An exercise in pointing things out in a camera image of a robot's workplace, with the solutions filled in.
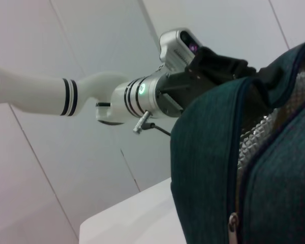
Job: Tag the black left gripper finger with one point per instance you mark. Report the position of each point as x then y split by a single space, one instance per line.
269 77

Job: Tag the dark teal insulated lunch bag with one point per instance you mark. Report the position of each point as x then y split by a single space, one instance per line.
200 165

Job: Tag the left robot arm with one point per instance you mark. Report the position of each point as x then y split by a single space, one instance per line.
40 94

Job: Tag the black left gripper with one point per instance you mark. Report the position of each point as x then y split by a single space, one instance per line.
183 86

